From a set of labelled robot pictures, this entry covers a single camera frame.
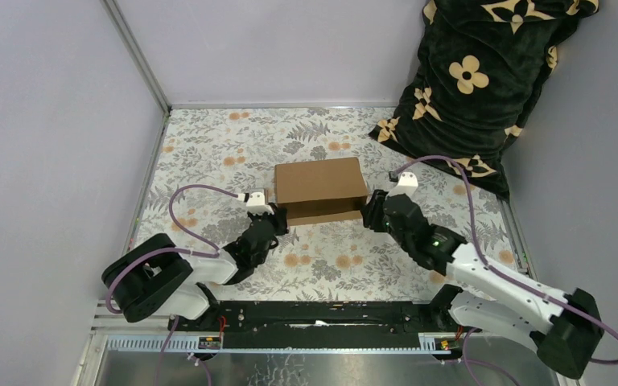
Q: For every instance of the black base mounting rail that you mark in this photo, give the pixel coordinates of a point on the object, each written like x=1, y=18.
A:
x=323, y=325

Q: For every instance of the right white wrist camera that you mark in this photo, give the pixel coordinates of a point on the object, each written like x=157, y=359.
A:
x=407, y=184

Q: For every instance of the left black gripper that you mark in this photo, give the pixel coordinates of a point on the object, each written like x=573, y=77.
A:
x=278, y=219

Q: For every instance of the aluminium frame rail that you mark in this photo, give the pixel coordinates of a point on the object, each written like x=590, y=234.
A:
x=207, y=341

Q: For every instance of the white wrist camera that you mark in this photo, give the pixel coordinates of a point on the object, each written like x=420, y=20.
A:
x=256, y=202
x=407, y=184

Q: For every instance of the brown cardboard box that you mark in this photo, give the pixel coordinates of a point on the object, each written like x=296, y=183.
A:
x=322, y=191

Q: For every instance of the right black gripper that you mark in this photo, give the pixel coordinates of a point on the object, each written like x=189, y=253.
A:
x=372, y=211

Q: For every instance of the aluminium corner post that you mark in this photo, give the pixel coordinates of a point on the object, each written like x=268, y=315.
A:
x=122, y=27

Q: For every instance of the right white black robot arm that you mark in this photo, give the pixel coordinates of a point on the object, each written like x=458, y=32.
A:
x=517, y=303

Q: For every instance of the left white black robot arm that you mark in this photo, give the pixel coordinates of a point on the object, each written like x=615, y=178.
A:
x=158, y=277

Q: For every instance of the black floral blanket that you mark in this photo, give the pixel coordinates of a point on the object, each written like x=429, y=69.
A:
x=481, y=69

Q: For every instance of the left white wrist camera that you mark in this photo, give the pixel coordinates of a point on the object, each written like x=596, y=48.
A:
x=256, y=202

